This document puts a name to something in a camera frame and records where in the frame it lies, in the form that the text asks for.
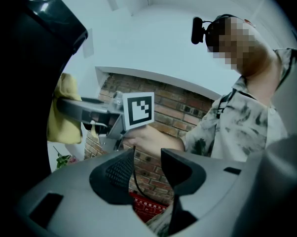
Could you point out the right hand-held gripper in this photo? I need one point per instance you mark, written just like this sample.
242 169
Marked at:
138 110

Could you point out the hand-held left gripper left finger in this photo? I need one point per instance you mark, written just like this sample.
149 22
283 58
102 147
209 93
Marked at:
109 179

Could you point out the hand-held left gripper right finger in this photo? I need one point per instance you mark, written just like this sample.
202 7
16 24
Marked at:
185 174

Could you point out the yellow cleaning cloth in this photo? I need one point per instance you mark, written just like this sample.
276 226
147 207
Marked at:
64 130

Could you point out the black box appliance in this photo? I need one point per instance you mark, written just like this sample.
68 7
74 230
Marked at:
27 70

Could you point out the person's right forearm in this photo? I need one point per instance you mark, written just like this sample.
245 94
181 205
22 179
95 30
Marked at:
170 144

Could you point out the person's right hand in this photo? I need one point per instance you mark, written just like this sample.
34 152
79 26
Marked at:
143 137

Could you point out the red box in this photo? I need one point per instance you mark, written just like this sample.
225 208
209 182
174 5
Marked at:
148 206

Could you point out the small flower plant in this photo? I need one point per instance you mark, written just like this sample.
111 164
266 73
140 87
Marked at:
63 160

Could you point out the person's patterned shirt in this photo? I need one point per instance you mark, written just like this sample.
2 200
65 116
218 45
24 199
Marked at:
237 132

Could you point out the person's head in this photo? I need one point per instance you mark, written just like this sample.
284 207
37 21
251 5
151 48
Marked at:
239 46

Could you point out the black head-worn camera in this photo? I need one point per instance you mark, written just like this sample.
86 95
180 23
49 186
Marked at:
197 31

